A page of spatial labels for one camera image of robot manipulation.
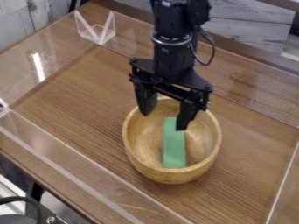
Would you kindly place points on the clear acrylic tray wall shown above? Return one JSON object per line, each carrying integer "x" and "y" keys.
{"x": 67, "y": 144}

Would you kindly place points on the brown wooden bowl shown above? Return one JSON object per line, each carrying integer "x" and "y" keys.
{"x": 144, "y": 137}

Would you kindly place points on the green rectangular block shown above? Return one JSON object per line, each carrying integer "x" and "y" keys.
{"x": 174, "y": 147}

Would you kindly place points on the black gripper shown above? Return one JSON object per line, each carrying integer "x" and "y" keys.
{"x": 169, "y": 74}

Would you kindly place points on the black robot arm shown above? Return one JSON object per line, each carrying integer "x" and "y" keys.
{"x": 178, "y": 19}

